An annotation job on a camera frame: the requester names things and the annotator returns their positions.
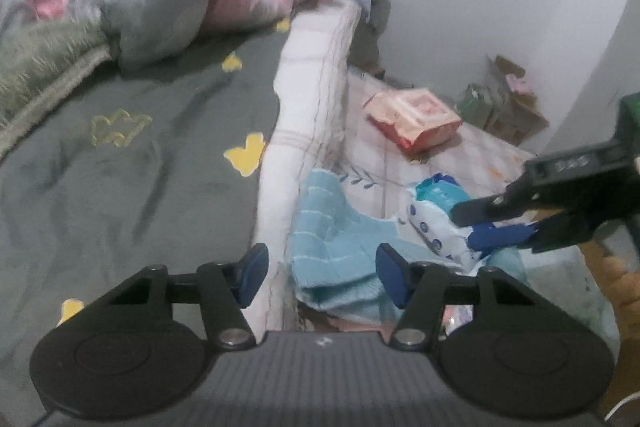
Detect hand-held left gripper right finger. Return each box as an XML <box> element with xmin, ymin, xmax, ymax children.
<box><xmin>375</xmin><ymin>243</ymin><xmax>557</xmax><ymax>350</ymax></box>

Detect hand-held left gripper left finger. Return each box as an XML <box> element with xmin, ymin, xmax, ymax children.
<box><xmin>85</xmin><ymin>243</ymin><xmax>271</xmax><ymax>350</ymax></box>

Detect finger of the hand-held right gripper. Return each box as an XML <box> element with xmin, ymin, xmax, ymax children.
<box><xmin>469</xmin><ymin>214</ymin><xmax>581</xmax><ymax>255</ymax></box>
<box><xmin>451</xmin><ymin>192</ymin><xmax>538</xmax><ymax>228</ymax></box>

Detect blue wet wipes packet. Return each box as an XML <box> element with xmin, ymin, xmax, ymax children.
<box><xmin>405</xmin><ymin>172</ymin><xmax>496</xmax><ymax>273</ymax></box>

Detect light blue towel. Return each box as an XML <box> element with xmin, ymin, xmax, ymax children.
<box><xmin>290</xmin><ymin>169</ymin><xmax>481</xmax><ymax>323</ymax></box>

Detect person's right hand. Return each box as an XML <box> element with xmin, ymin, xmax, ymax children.
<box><xmin>602</xmin><ymin>257</ymin><xmax>640</xmax><ymax>338</ymax></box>

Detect small cardboard box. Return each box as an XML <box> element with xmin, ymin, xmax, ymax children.
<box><xmin>482</xmin><ymin>54</ymin><xmax>551</xmax><ymax>145</ymax></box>

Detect pink wet wipes packet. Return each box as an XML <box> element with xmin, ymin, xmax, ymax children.
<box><xmin>364</xmin><ymin>88</ymin><xmax>463</xmax><ymax>154</ymax></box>

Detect grey bed sheet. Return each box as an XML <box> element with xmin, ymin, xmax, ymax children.
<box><xmin>0</xmin><ymin>22</ymin><xmax>296</xmax><ymax>358</ymax></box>

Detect grey cushion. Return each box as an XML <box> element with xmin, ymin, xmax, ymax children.
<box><xmin>347</xmin><ymin>0</ymin><xmax>393</xmax><ymax>78</ymax></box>

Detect grey-green fuzzy blanket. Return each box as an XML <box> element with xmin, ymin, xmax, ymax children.
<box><xmin>0</xmin><ymin>22</ymin><xmax>113</xmax><ymax>152</ymax></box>

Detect white cable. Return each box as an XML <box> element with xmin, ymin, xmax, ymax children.
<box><xmin>605</xmin><ymin>394</ymin><xmax>640</xmax><ymax>420</ymax></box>

